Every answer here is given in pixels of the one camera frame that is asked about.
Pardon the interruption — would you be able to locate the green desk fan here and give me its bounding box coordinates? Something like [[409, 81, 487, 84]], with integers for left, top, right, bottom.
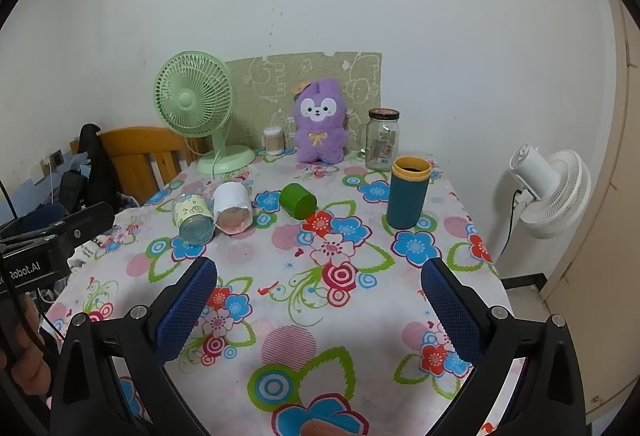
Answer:
[[154, 51, 257, 175]]

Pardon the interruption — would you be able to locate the black fan cable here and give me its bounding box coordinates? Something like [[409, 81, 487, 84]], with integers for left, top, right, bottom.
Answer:
[[500, 189, 523, 277]]

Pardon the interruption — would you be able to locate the cotton swab container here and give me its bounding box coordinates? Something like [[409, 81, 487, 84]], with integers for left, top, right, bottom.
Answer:
[[262, 126, 287, 155]]

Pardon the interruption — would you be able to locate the glass jar mug with lid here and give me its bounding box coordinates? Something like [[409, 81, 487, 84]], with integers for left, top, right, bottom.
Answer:
[[361, 108, 401, 172]]

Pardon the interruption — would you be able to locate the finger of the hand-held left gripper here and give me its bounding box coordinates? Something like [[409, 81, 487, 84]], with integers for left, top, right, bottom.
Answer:
[[0, 201, 116, 248]]

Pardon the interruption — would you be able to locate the teal cup with yellow rim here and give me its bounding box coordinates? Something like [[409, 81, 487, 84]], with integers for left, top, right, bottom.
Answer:
[[386, 156, 431, 230]]

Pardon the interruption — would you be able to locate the white fan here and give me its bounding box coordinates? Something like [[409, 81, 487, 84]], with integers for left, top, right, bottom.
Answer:
[[509, 143, 592, 240]]

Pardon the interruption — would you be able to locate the wooden chair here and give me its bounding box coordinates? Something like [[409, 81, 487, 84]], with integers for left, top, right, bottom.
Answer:
[[70, 126, 208, 207]]

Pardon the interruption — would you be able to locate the person's left hand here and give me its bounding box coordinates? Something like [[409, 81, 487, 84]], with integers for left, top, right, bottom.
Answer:
[[9, 296, 53, 398]]

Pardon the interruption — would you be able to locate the black cloth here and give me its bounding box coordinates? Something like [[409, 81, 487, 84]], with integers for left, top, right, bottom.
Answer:
[[75, 123, 121, 212]]

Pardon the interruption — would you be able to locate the purple plush toy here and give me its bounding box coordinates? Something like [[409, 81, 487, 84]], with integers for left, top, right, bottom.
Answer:
[[291, 77, 351, 164]]

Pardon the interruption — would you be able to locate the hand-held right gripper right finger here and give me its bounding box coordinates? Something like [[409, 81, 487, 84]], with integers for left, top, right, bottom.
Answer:
[[420, 257, 586, 436]]

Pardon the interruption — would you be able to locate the small green cup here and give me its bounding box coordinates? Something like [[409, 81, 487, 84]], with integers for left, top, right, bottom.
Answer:
[[279, 183, 318, 220]]

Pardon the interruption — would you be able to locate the green printed wall mat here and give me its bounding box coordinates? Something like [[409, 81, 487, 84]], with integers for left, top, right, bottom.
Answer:
[[225, 51, 383, 154]]

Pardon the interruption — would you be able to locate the beige wooden door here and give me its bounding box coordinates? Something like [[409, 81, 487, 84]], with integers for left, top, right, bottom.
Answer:
[[542, 0, 640, 422]]

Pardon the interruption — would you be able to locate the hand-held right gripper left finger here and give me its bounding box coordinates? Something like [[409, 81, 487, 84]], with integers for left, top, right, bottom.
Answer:
[[47, 257, 218, 436]]

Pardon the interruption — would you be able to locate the white pink jar lying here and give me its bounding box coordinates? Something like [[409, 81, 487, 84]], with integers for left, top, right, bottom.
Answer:
[[212, 182, 256, 237]]

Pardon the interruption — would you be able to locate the floral tablecloth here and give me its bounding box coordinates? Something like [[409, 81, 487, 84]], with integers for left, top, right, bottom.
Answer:
[[47, 149, 513, 436]]

